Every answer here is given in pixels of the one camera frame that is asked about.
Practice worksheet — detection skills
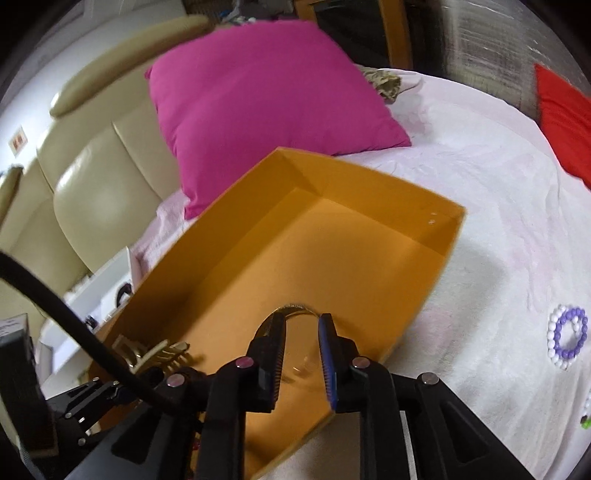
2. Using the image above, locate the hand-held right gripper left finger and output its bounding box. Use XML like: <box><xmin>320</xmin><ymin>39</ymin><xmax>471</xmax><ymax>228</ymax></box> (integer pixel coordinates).
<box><xmin>65</xmin><ymin>313</ymin><xmax>287</xmax><ymax>480</ymax></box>

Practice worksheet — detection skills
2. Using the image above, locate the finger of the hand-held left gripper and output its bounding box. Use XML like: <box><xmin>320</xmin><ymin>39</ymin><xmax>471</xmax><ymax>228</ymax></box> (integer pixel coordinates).
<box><xmin>48</xmin><ymin>376</ymin><xmax>139</xmax><ymax>414</ymax></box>
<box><xmin>65</xmin><ymin>406</ymin><xmax>123</xmax><ymax>437</ymax></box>

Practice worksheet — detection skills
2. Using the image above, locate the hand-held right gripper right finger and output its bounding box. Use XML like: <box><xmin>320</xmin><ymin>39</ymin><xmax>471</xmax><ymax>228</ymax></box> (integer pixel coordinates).
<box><xmin>318</xmin><ymin>313</ymin><xmax>532</xmax><ymax>480</ymax></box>

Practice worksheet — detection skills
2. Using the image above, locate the gold bangle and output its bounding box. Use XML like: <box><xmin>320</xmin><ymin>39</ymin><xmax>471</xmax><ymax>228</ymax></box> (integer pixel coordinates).
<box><xmin>263</xmin><ymin>302</ymin><xmax>324</xmax><ymax>326</ymax></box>

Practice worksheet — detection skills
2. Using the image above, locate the gold hair comb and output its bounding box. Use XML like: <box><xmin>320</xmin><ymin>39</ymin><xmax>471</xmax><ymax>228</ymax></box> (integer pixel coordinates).
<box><xmin>115</xmin><ymin>335</ymin><xmax>190</xmax><ymax>374</ymax></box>

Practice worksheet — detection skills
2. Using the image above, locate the orange cardboard box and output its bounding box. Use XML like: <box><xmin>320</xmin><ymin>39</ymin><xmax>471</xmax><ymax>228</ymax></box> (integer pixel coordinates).
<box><xmin>88</xmin><ymin>147</ymin><xmax>467</xmax><ymax>480</ymax></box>

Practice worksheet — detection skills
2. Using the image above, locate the white bead bracelet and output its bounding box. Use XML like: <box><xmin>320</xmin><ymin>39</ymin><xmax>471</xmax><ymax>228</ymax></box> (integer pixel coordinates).
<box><xmin>547</xmin><ymin>304</ymin><xmax>589</xmax><ymax>371</ymax></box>

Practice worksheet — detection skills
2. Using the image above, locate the purple bead bracelet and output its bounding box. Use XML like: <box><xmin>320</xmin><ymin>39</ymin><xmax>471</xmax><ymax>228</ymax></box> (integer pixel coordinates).
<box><xmin>554</xmin><ymin>308</ymin><xmax>590</xmax><ymax>361</ymax></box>

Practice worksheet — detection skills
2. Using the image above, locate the white cardboard box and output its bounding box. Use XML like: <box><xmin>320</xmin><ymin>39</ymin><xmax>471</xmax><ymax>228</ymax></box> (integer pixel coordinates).
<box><xmin>37</xmin><ymin>247</ymin><xmax>144</xmax><ymax>370</ymax></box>

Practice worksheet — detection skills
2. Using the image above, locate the beige leather sofa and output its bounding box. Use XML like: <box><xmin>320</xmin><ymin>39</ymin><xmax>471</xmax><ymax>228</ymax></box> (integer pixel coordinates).
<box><xmin>0</xmin><ymin>14</ymin><xmax>218</xmax><ymax>296</ymax></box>

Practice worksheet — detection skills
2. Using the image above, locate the pink pillow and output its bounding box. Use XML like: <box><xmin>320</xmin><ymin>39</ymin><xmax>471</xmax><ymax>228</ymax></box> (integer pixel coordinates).
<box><xmin>144</xmin><ymin>19</ymin><xmax>413</xmax><ymax>221</ymax></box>

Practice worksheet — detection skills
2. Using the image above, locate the patterned cloth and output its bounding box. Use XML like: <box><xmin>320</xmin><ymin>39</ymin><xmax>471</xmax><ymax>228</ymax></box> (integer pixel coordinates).
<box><xmin>360</xmin><ymin>67</ymin><xmax>402</xmax><ymax>104</ymax></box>

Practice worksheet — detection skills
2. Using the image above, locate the red pillow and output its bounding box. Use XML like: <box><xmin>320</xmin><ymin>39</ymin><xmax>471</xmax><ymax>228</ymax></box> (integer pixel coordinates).
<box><xmin>533</xmin><ymin>64</ymin><xmax>591</xmax><ymax>190</ymax></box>

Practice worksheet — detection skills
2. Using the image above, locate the wooden cabinet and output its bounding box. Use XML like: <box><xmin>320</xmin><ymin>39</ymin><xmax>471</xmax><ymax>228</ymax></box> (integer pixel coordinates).
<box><xmin>295</xmin><ymin>0</ymin><xmax>411</xmax><ymax>68</ymax></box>

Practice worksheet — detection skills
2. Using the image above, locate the silver foil panel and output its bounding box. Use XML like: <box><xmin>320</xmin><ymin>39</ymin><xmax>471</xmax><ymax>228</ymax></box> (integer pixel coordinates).
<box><xmin>438</xmin><ymin>0</ymin><xmax>555</xmax><ymax>121</ymax></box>

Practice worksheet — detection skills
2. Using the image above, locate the black cable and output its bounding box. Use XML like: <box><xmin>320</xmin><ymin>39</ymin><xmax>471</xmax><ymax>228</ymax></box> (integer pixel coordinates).
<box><xmin>0</xmin><ymin>251</ymin><xmax>199</xmax><ymax>416</ymax></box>

